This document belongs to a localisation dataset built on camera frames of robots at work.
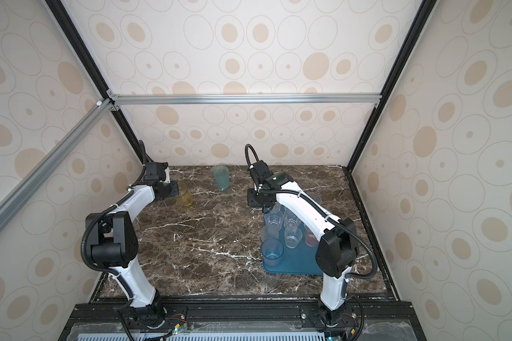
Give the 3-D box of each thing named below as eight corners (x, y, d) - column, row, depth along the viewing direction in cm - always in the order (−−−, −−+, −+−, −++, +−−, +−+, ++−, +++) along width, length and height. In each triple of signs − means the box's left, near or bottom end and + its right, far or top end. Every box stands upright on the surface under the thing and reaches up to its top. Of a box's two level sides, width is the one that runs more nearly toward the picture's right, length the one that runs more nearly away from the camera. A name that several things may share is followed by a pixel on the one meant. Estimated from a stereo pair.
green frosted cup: (214, 190, 113) (211, 179, 106) (217, 176, 119) (214, 165, 112) (228, 190, 113) (226, 179, 106) (230, 176, 119) (228, 165, 112)
